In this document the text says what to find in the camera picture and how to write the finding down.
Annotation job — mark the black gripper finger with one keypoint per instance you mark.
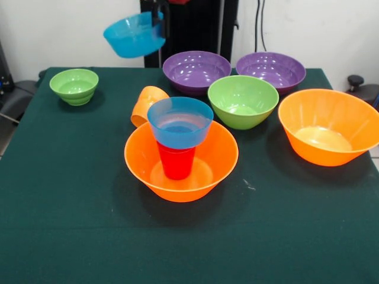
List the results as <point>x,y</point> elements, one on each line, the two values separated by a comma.
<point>156,13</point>
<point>165,20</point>

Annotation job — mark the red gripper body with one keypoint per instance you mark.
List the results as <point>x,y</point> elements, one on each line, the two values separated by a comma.
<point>178,1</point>

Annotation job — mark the small blue plastic bowl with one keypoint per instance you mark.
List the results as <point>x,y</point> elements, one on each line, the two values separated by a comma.
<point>130,41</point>
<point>180,136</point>

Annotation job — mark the purple plastic bowl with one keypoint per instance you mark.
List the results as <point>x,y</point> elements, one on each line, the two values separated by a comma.
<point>271,71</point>
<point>197,71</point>

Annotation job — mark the orange plastic cup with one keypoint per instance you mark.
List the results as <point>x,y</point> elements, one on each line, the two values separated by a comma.
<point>145,102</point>

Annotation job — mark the medium green plastic bowl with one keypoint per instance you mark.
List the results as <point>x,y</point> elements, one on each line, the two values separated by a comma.
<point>242,97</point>

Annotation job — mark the small green plastic bowl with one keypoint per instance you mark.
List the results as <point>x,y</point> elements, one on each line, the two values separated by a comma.
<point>74,85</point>

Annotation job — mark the large orange plastic bowl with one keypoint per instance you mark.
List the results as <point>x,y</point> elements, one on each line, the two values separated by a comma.
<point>219,151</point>
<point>328,115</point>

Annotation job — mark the red plastic cup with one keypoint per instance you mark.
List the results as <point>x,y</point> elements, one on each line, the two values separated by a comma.
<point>177,164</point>

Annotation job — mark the black device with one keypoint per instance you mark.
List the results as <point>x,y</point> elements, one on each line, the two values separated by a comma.
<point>6,74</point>

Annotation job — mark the black round knob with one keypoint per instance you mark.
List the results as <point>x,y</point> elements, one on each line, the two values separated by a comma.
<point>355,80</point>

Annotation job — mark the dark brown rounded base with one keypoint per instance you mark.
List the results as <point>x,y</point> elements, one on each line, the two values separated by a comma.
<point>368,93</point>

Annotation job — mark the dark green tablecloth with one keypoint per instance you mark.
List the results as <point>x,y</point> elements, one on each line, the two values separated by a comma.
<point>189,236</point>

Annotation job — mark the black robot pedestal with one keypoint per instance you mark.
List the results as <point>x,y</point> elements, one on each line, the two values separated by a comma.
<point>195,29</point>

